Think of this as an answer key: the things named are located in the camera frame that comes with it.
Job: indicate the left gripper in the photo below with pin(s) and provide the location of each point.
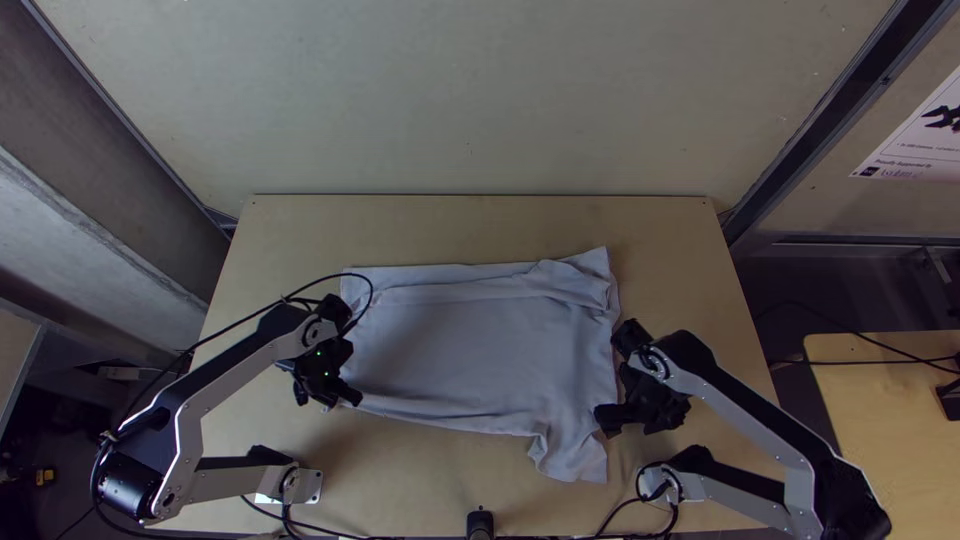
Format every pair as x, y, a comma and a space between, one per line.
321, 384

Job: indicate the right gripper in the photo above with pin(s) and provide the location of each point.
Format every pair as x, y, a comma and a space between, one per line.
654, 405

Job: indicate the grey t-shirt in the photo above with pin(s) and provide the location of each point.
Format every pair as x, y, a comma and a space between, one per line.
487, 352

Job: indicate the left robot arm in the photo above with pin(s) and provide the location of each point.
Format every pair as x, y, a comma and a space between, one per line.
225, 375

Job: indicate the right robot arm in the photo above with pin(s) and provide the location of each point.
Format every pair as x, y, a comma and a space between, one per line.
750, 420

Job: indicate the pale wooden desk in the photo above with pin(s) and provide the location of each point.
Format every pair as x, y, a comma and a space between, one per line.
885, 435

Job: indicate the black stand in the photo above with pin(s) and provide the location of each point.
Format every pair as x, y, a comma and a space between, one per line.
951, 399

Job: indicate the white printed poster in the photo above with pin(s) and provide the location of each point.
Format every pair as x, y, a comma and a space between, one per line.
919, 135

